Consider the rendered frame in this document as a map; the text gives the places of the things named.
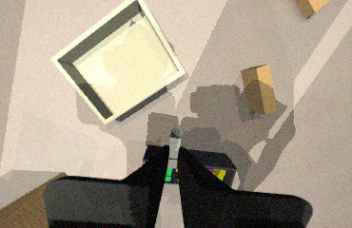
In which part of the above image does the white square tray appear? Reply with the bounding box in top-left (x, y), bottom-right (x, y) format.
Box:
top-left (50, 0), bottom-right (186, 124)

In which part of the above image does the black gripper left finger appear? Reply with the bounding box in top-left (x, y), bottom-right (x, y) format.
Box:
top-left (44, 145), bottom-right (169, 228)

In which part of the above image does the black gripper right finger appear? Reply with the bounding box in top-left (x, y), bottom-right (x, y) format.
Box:
top-left (177, 146), bottom-right (313, 228)

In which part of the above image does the black fuse block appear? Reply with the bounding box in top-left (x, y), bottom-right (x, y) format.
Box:
top-left (143, 145), bottom-right (237, 187)

